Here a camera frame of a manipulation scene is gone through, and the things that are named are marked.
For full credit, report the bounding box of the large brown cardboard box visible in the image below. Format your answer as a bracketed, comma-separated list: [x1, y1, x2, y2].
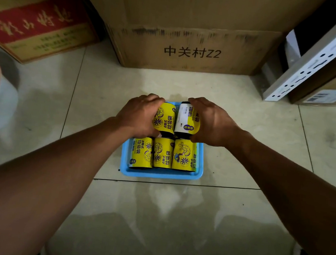
[57, 0, 326, 91]

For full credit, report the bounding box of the yellow roll with white label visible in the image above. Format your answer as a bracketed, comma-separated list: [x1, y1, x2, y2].
[173, 100, 204, 141]

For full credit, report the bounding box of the yellow garbage bag roll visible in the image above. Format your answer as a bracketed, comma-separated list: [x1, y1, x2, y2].
[151, 136, 176, 170]
[152, 101, 178, 135]
[128, 135, 157, 171]
[170, 137, 201, 173]

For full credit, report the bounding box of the white perforated metal rail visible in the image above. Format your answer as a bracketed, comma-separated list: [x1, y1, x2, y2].
[262, 0, 336, 110]

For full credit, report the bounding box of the person's right forearm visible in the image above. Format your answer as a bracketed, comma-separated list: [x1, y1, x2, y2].
[213, 129, 336, 255]

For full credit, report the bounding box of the person's right hand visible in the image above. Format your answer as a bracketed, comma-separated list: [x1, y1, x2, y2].
[183, 96, 248, 151]

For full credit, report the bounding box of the white shipping label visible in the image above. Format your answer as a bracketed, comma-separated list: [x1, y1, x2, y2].
[303, 84, 336, 107]

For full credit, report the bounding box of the person's left hand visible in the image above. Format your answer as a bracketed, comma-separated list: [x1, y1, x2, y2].
[113, 89, 167, 141]

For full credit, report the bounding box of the person's left forearm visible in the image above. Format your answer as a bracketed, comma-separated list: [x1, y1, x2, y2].
[0, 103, 136, 255]

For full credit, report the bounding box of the blue plastic tray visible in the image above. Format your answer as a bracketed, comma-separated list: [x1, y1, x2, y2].
[118, 96, 212, 186]

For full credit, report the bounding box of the cardboard box with red band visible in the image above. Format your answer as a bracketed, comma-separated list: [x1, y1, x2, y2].
[0, 0, 106, 73]

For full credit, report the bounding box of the person's pale shirt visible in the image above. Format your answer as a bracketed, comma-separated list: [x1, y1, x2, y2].
[40, 192, 305, 255]

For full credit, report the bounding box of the white board sheet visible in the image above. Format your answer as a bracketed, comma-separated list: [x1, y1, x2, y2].
[282, 28, 304, 70]

